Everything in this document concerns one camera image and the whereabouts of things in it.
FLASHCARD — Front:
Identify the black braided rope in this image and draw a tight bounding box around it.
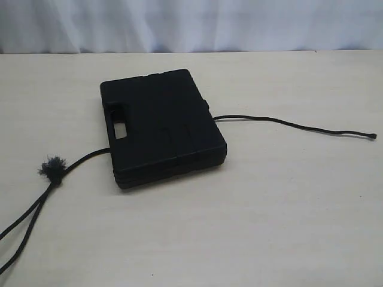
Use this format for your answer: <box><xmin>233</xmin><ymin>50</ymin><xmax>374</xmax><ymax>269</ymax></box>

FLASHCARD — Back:
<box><xmin>0</xmin><ymin>114</ymin><xmax>378</xmax><ymax>281</ymax></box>

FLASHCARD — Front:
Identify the black plastic carrying case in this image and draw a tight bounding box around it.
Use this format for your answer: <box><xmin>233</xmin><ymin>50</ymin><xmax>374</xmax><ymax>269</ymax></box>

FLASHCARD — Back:
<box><xmin>100</xmin><ymin>69</ymin><xmax>227</xmax><ymax>189</ymax></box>

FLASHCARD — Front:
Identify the white backdrop curtain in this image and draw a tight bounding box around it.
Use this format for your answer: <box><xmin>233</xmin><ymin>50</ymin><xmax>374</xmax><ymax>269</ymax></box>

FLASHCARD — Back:
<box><xmin>1</xmin><ymin>1</ymin><xmax>382</xmax><ymax>53</ymax></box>

